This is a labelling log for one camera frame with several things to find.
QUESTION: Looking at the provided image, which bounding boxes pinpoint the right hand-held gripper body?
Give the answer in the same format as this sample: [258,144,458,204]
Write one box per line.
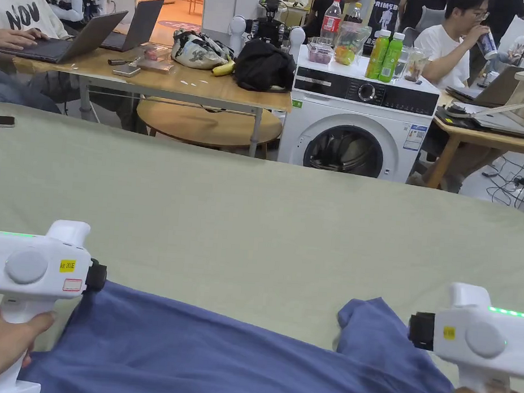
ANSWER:
[402,278,524,393]

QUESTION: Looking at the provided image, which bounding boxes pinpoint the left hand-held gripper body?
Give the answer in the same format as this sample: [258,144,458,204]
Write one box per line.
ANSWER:
[0,214,111,393]

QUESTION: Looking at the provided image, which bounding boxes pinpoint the dark blue shirt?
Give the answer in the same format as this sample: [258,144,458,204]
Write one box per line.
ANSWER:
[16,268,479,393]

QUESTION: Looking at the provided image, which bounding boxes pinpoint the wooden table with beige bag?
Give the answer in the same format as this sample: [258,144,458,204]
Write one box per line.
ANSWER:
[423,59,524,197]

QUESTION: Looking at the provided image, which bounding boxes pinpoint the bed with pale green sheet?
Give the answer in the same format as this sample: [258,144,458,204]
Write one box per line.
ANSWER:
[0,102,524,393]

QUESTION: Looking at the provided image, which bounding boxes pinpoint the long wooden table with laptops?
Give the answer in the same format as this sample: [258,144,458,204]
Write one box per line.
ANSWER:
[0,0,301,161]

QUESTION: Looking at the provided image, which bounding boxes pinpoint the round wooden table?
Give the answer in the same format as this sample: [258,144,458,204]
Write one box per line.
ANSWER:
[133,97,285,157]

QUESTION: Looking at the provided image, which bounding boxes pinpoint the white washing machine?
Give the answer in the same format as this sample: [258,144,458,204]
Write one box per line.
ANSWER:
[275,0,448,189]

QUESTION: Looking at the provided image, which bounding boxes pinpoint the black robot with white shoulders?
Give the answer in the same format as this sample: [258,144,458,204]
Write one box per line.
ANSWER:
[227,0,310,67]

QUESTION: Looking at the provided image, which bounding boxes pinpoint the group of people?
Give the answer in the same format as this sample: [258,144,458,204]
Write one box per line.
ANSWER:
[301,0,524,57]

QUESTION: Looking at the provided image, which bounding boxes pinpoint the black floor cables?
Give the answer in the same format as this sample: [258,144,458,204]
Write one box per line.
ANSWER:
[478,152,524,215]

